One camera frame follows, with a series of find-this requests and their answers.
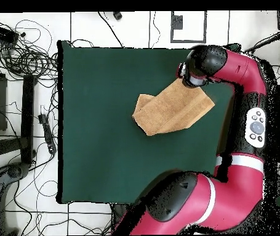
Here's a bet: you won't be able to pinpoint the black switch box with ports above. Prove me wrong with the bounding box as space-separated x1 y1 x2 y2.
0 22 20 45

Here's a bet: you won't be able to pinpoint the black power strip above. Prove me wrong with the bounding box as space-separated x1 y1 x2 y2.
38 113 57 155

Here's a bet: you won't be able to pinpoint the black tripod rod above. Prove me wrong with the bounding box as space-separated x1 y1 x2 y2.
243 30 280 54

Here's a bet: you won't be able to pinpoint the dark green tablecloth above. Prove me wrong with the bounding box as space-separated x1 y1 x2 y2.
56 39 241 206

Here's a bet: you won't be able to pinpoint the tangled black cables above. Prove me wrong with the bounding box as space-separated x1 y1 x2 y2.
0 19 59 82

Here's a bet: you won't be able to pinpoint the black metal stand frame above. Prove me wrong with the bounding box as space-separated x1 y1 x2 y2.
0 74 38 165

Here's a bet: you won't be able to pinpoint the tan terry towel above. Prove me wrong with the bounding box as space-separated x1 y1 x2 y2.
131 77 216 136

